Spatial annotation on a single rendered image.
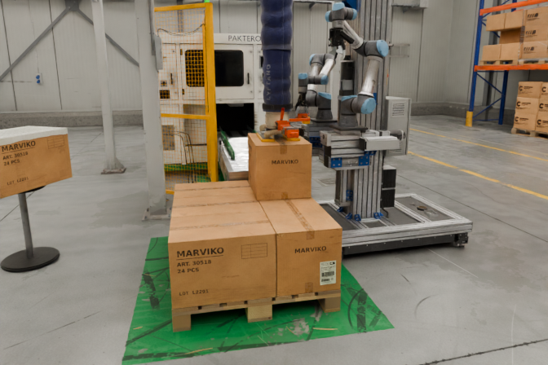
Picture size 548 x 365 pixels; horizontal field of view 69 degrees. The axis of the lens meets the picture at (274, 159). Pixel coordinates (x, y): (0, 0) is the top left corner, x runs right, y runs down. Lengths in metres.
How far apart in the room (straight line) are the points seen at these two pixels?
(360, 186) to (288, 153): 0.84
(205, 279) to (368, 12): 2.24
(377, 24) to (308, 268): 1.92
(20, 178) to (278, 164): 1.80
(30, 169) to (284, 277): 1.98
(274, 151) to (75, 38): 10.04
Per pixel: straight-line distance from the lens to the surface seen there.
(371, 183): 3.45
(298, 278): 2.47
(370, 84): 3.00
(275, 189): 2.87
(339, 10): 2.76
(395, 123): 3.39
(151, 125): 4.10
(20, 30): 12.70
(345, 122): 3.06
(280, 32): 2.96
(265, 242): 2.32
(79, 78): 12.35
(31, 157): 3.35
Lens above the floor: 1.44
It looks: 12 degrees down
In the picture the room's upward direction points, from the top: straight up
